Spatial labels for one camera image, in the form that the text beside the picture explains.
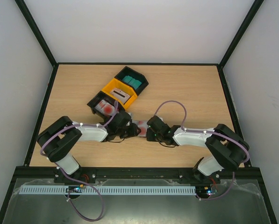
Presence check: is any brown leather card holder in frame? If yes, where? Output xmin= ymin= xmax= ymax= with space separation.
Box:
xmin=132 ymin=120 xmax=149 ymax=138

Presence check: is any black bin with red cards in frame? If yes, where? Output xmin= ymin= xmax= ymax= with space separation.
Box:
xmin=87 ymin=88 xmax=130 ymax=118

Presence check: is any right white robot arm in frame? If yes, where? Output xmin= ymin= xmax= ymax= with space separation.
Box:
xmin=147 ymin=115 xmax=250 ymax=183

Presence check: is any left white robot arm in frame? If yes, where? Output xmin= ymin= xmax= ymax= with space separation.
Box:
xmin=37 ymin=111 xmax=141 ymax=175

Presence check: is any stack of red-white cards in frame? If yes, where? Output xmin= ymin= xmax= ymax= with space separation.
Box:
xmin=95 ymin=100 xmax=115 ymax=117

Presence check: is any stack of white cards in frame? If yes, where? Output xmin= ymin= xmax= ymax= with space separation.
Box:
xmin=110 ymin=88 xmax=131 ymax=104

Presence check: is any stack of teal cards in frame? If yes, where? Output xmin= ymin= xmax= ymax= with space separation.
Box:
xmin=122 ymin=76 xmax=142 ymax=89

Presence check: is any black bin with teal cards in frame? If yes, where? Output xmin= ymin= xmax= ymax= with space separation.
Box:
xmin=115 ymin=66 xmax=149 ymax=95

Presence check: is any yellow plastic bin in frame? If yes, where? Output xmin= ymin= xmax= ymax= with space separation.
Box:
xmin=102 ymin=78 xmax=138 ymax=110

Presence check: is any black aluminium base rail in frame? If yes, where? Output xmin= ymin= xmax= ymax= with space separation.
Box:
xmin=13 ymin=165 xmax=263 ymax=185

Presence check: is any black cage frame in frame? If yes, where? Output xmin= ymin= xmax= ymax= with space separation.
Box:
xmin=0 ymin=0 xmax=277 ymax=224

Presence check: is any light blue slotted cable duct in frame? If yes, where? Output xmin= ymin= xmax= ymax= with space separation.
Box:
xmin=19 ymin=185 xmax=196 ymax=196

